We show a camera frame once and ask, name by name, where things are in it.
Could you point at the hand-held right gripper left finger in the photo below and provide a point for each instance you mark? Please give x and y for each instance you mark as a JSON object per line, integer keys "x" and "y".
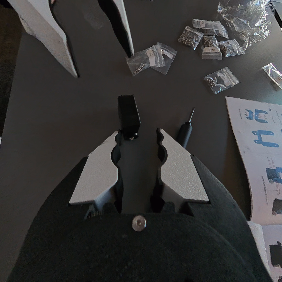
{"x": 97, "y": 176}

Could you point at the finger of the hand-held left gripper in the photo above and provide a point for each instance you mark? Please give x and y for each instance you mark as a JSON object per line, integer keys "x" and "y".
{"x": 122, "y": 19}
{"x": 44, "y": 28}

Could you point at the dark grey desk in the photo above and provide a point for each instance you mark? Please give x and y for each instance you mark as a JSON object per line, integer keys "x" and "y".
{"x": 55, "y": 110}

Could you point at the group of small screw bags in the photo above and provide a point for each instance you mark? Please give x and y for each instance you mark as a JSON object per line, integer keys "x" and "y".
{"x": 211, "y": 49}

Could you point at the instruction sheet with blue brackets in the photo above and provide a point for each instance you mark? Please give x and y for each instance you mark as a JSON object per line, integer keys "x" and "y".
{"x": 260, "y": 176}

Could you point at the instruction sheet with servo picture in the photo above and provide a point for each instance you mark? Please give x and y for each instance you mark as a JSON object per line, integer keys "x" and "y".
{"x": 275, "y": 238}

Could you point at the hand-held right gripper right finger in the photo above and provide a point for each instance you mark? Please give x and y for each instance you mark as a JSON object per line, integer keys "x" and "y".
{"x": 180, "y": 176}

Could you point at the black servo motor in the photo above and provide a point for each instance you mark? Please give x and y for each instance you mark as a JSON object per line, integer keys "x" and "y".
{"x": 129, "y": 114}

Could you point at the black screwdriver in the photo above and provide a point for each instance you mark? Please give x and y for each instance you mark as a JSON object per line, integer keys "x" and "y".
{"x": 184, "y": 134}

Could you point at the crumpled clear plastic wrap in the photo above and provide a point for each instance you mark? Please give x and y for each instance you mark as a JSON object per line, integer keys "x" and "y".
{"x": 244, "y": 19}

